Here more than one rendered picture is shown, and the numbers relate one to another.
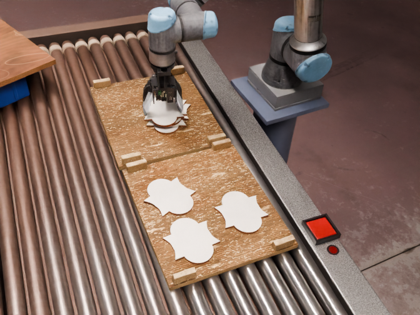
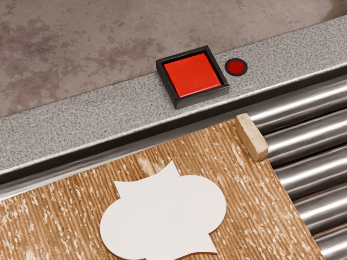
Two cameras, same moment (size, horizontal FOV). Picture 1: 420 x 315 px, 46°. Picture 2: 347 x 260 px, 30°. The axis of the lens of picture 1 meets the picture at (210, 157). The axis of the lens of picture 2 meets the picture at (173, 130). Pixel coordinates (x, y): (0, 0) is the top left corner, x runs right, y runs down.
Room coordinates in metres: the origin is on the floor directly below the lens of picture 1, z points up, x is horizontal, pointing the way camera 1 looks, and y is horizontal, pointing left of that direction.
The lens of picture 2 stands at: (0.84, 0.22, 1.61)
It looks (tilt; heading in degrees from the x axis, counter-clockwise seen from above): 57 degrees down; 272
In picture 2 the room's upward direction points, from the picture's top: 1 degrees clockwise
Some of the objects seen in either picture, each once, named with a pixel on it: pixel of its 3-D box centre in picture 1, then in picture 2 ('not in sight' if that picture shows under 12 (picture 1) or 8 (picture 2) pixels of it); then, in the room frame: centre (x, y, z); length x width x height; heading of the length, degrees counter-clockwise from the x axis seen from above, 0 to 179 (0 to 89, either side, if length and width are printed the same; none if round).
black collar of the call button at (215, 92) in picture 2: (320, 229); (192, 76); (0.83, -0.31, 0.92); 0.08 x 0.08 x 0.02; 24
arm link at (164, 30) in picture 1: (162, 30); not in sight; (1.21, 0.15, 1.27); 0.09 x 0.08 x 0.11; 112
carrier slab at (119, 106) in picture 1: (155, 114); not in sight; (1.26, 0.19, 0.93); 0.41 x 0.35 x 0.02; 24
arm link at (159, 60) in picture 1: (163, 55); not in sight; (1.21, 0.15, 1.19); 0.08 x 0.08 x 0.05
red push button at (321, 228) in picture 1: (320, 229); (192, 77); (0.83, -0.31, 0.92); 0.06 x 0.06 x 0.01; 24
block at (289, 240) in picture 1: (283, 242); (251, 136); (0.76, -0.20, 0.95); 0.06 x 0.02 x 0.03; 116
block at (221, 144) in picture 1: (221, 144); not in sight; (1.11, -0.03, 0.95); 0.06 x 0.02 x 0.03; 116
